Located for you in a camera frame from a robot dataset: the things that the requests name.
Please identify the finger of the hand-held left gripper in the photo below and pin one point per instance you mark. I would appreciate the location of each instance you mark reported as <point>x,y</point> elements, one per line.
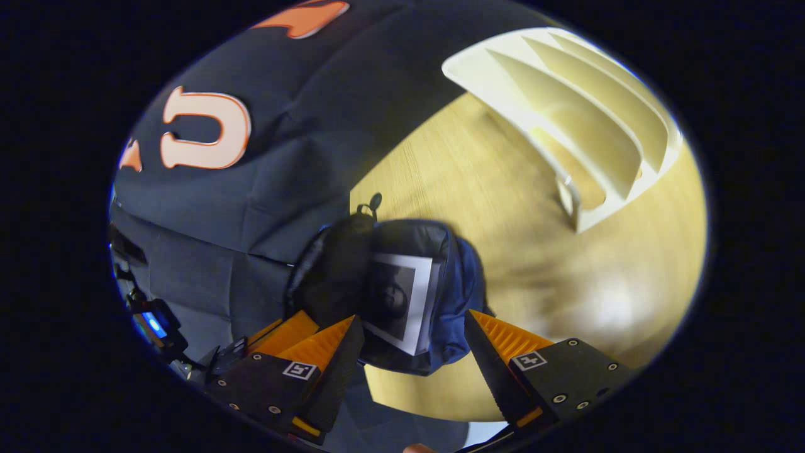
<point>283,333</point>

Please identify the blue schoolbag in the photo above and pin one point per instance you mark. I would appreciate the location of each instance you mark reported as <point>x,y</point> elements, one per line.
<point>465,296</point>

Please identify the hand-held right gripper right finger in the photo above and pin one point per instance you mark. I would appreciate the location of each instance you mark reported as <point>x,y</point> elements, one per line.
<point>497,377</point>

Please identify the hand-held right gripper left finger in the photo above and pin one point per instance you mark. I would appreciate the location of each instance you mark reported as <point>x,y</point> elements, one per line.
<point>339,377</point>

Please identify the black backdrop cloth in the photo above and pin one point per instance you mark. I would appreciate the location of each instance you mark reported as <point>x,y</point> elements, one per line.
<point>270,207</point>

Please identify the cream plastic bookshelf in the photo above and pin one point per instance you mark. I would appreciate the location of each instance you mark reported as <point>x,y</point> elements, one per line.
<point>503,69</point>

